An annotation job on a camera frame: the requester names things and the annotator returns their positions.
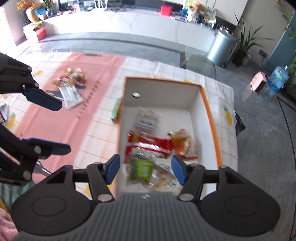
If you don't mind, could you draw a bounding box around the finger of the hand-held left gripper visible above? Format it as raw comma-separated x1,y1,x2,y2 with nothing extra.
0,125,72,186
0,52,63,112

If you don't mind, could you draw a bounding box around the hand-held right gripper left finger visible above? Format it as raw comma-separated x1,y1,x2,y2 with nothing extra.
45,154,121,202

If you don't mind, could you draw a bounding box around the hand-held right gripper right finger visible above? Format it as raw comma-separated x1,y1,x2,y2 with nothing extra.
171,154,249,202

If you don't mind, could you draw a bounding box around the orange yellow snack packet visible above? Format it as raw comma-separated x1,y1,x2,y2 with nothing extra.
168,129,198,161

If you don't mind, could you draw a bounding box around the red snack packet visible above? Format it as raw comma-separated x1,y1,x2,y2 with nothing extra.
125,146,173,163
128,131,174,152

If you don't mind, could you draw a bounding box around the orange cardboard box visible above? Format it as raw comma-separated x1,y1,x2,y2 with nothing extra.
117,76,224,198

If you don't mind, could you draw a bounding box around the silver snack packet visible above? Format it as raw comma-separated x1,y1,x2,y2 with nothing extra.
58,85,84,110

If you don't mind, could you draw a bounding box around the round orange snack packet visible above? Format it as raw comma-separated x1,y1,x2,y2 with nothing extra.
53,68,86,87

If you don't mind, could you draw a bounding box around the lemon printed tablecloth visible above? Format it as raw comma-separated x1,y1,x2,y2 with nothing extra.
0,52,239,200

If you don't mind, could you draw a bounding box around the dark green snack packet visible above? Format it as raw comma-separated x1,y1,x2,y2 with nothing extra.
110,97,122,124

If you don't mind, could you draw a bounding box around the teal striped cloth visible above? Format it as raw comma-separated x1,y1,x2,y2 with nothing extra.
0,183,35,205

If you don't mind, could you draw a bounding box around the red storage box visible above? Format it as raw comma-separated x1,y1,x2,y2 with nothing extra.
34,28,47,41

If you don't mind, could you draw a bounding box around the black object on floor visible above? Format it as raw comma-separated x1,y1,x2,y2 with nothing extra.
234,112,246,134

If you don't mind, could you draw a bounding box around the pink fluffy cloth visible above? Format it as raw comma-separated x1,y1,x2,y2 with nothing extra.
0,208,19,241

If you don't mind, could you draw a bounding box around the potted orchid plant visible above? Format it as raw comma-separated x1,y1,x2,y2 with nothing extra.
42,0,58,18

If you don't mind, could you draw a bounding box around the round glass table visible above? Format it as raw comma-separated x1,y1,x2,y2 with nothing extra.
180,45,217,77

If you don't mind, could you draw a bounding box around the white marble tv cabinet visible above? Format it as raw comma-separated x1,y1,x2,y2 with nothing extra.
23,9,223,54

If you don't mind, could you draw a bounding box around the pink space heater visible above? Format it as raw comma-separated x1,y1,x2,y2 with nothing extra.
251,71,270,95

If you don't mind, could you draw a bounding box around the silver trash can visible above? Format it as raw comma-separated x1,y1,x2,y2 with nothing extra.
207,29,238,67

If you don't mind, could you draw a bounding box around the blue water bottle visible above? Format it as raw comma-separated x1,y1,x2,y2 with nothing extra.
265,65,290,93

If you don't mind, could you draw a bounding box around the long leaf potted plant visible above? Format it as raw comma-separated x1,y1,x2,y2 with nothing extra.
231,13,275,68

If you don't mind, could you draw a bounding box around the small red box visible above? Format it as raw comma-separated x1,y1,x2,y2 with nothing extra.
160,5,173,16

